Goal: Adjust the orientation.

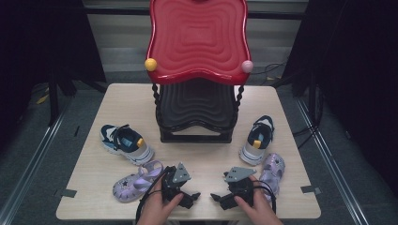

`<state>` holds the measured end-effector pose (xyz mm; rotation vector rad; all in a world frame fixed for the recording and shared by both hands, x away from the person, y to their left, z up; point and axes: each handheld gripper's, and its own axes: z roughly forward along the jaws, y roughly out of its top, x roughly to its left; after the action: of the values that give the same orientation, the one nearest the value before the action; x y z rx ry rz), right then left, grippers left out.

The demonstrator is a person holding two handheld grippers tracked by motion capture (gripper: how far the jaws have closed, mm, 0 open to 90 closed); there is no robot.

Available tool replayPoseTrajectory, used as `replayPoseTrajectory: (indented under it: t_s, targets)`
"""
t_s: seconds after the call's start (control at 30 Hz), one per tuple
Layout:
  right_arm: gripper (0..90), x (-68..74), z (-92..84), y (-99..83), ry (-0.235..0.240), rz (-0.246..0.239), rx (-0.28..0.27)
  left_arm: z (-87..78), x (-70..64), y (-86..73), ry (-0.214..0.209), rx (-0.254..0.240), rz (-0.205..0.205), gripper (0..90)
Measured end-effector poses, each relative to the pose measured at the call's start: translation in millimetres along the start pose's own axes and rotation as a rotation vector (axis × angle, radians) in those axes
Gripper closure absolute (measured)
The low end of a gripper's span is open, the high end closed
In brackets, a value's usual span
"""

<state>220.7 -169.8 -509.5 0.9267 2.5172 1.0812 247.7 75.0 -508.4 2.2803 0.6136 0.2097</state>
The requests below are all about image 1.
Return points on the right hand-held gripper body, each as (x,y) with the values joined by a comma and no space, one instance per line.
(241,187)

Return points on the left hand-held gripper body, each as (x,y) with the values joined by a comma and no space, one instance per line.
(171,187)

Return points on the purple glitter sandal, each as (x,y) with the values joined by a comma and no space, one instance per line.
(273,172)
(134,184)

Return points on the navy and white sneaker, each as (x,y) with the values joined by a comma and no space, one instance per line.
(128,143)
(258,140)

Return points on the red and black shoe rack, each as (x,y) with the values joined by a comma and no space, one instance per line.
(198,47)

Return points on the person's left hand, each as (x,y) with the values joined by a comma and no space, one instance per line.
(156,209)

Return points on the person's right hand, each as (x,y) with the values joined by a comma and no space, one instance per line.
(259,212)

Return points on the grey tape strip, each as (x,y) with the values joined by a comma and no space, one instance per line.
(67,192)
(310,189)

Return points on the small black tape mark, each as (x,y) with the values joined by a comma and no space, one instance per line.
(76,130)

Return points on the black metal stand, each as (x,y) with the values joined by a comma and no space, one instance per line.
(53,100)

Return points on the yellow tape piece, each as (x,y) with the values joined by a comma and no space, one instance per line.
(42,99)

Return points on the black curtain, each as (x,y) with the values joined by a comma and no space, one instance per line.
(37,47)
(353,78)

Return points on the metal floor rail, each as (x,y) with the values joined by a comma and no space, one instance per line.
(331,162)
(34,162)

